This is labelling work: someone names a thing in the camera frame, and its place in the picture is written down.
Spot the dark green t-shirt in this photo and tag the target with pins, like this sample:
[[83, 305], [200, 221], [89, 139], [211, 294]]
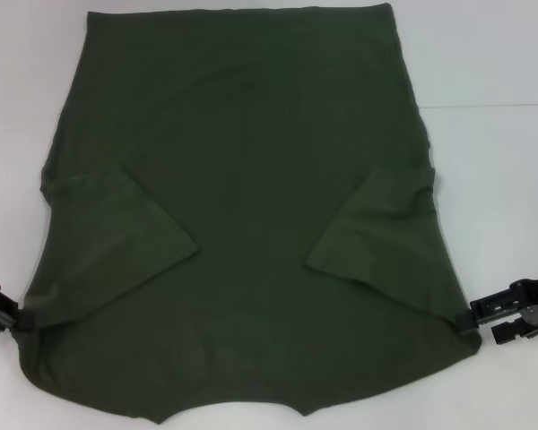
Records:
[[251, 179]]

